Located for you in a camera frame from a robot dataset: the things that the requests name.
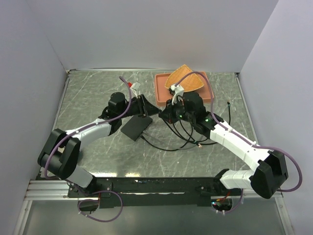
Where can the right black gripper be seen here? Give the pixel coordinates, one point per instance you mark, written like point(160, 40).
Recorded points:
point(167, 113)

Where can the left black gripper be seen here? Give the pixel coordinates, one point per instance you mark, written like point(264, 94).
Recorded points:
point(145, 108)

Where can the black network switch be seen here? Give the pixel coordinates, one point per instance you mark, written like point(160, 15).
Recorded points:
point(134, 128)

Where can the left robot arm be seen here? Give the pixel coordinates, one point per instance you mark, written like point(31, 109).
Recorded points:
point(61, 150)

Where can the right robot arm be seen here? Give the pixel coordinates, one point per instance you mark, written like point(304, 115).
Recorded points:
point(267, 168)

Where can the terracotta plastic tray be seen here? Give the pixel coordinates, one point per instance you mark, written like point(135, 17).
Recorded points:
point(162, 94)

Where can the woven bamboo basket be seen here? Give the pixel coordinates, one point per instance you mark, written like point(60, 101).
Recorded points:
point(190, 83)

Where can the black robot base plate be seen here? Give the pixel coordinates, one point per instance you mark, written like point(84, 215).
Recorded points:
point(110, 192)

